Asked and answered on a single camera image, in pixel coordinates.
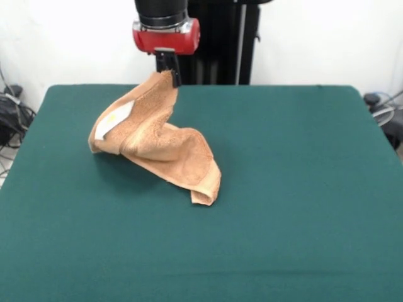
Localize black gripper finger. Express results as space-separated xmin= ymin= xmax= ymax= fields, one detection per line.
xmin=166 ymin=52 xmax=182 ymax=87
xmin=156 ymin=52 xmax=169 ymax=74

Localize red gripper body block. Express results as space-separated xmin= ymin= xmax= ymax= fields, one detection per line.
xmin=132 ymin=18 xmax=202 ymax=56

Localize tan terry towel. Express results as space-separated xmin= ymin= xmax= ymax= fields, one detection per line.
xmin=88 ymin=70 xmax=223 ymax=208

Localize dark green table cloth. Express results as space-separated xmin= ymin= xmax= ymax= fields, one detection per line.
xmin=0 ymin=84 xmax=403 ymax=302

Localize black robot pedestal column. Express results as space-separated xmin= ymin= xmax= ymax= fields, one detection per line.
xmin=176 ymin=0 xmax=262 ymax=86

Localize black tangled cables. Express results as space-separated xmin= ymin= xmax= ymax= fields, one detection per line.
xmin=0 ymin=84 xmax=37 ymax=148

